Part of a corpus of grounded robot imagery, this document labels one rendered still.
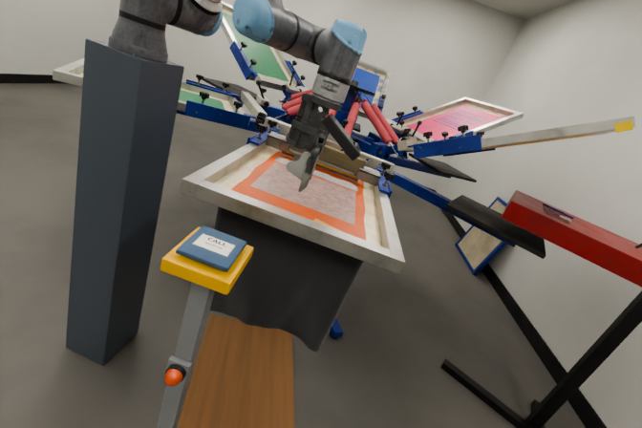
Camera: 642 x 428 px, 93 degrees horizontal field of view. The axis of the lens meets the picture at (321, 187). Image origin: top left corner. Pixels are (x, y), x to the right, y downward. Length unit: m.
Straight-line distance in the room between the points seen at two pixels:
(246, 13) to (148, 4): 0.48
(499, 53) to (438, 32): 0.98
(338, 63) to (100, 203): 0.89
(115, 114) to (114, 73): 0.11
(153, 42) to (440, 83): 4.90
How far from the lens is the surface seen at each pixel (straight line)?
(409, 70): 5.45
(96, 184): 1.20
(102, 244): 1.28
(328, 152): 1.30
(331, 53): 0.66
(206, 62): 6.01
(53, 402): 1.60
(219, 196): 0.79
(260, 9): 0.61
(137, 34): 1.05
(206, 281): 0.59
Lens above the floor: 1.33
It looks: 20 degrees down
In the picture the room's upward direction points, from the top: 21 degrees clockwise
